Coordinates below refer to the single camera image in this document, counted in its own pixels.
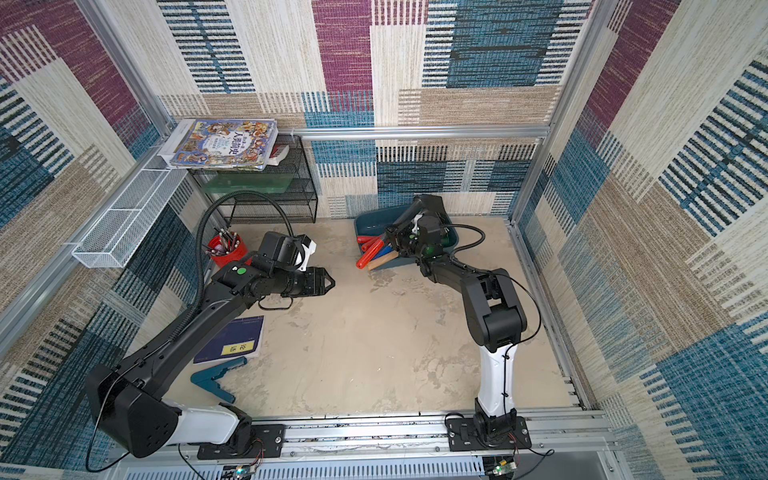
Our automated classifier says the teal plastic storage box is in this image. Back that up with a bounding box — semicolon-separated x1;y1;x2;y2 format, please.
354;205;459;270

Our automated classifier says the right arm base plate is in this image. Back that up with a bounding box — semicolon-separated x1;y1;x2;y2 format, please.
444;412;532;452

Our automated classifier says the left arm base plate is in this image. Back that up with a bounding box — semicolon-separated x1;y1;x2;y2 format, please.
196;424;286;460

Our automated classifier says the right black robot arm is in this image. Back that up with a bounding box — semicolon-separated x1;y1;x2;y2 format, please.
383;195;528;447

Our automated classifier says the blue book on table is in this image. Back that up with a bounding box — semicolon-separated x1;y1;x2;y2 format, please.
193;316;264;364

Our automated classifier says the white wire mesh basket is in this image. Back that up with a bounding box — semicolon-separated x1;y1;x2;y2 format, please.
72;168;186;269

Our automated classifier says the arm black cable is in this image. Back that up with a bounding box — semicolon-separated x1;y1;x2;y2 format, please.
170;190;296;343
446;223;487;256

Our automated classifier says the teal plastic clamp tool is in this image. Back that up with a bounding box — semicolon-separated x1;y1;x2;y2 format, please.
190;357;247;404

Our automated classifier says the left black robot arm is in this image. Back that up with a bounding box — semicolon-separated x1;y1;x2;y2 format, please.
85;231;335;458

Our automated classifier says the colourful picture book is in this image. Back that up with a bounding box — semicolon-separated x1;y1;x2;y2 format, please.
158;119;291;171

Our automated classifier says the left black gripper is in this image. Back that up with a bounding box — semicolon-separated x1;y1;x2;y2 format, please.
274;267;339;297

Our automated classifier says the green hoe red grip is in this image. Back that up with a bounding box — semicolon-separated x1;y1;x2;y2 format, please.
356;236;377;245

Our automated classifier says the wooden handle dark hoe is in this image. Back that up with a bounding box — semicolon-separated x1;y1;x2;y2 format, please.
367;251;399;271

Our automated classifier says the chrome hoe blue grip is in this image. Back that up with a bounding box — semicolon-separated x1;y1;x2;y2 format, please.
374;245;393;259

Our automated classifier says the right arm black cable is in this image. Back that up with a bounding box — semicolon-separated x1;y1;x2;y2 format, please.
446;223;487;256

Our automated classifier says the black wire shelf rack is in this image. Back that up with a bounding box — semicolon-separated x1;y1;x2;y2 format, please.
191;134;319;224

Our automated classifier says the grey hoe red grip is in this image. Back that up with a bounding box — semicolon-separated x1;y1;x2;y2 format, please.
356;197;424;269

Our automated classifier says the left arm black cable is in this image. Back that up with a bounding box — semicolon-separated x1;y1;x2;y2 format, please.
170;190;296;343

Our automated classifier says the green tray on shelf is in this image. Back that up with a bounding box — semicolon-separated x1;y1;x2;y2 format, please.
203;173;295;195

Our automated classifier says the red pen cup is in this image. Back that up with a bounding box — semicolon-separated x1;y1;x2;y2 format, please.
205;230;248;267

